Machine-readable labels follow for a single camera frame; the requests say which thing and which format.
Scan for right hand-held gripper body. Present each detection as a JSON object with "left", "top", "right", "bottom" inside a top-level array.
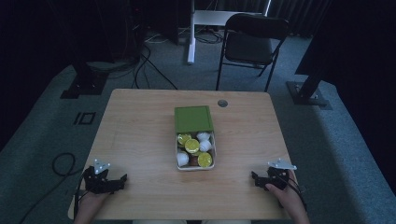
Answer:
[{"left": 261, "top": 158, "right": 298, "bottom": 191}]

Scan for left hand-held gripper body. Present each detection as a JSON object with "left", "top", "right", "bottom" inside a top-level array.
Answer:
[{"left": 81, "top": 159, "right": 123, "bottom": 195}]

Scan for person's right hand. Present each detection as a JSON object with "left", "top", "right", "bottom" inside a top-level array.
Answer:
[{"left": 264, "top": 169, "right": 307, "bottom": 216}]

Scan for person's left hand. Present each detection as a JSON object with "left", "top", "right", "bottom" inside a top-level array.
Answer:
[{"left": 74, "top": 190, "right": 110, "bottom": 224}]

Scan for white box drawer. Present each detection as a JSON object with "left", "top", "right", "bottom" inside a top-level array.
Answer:
[{"left": 175, "top": 131, "right": 217, "bottom": 172}]

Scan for pile of coffee capsules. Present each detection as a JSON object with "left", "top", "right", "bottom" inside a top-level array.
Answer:
[{"left": 177, "top": 132, "right": 215, "bottom": 169}]

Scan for green box sleeve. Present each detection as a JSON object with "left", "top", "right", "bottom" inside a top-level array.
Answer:
[{"left": 174, "top": 105, "right": 215, "bottom": 134}]

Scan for black folding chair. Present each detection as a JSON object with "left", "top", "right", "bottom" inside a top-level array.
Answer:
[{"left": 215, "top": 12, "right": 290, "bottom": 93}]

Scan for right hand-held gripper cable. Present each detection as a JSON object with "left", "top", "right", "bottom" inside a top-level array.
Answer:
[{"left": 286, "top": 177, "right": 308, "bottom": 213}]

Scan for hand-held gripper cable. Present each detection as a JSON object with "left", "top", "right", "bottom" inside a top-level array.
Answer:
[
  {"left": 18, "top": 151, "right": 87, "bottom": 224},
  {"left": 286, "top": 177, "right": 308, "bottom": 213}
]

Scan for left hand-held gripper cable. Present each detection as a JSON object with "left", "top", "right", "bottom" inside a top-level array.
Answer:
[{"left": 18, "top": 151, "right": 87, "bottom": 224}]

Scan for black stand with base plate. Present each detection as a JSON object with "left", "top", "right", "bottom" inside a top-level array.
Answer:
[
  {"left": 59, "top": 60, "right": 108, "bottom": 100},
  {"left": 286, "top": 69, "right": 333, "bottom": 111}
]

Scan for black floor cables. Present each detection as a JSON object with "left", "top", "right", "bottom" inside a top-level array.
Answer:
[{"left": 106, "top": 29, "right": 225, "bottom": 91}]

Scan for white desk frame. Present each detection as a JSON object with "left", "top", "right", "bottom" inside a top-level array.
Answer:
[{"left": 186, "top": 0, "right": 273, "bottom": 65}]

